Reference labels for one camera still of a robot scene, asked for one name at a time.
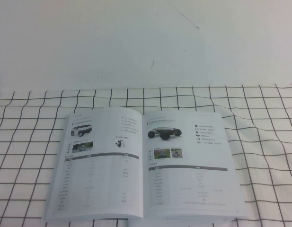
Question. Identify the white product catalogue book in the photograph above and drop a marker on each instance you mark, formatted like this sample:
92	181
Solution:
141	177

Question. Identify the white black-grid tablecloth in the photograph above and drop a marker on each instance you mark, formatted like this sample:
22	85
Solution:
266	165

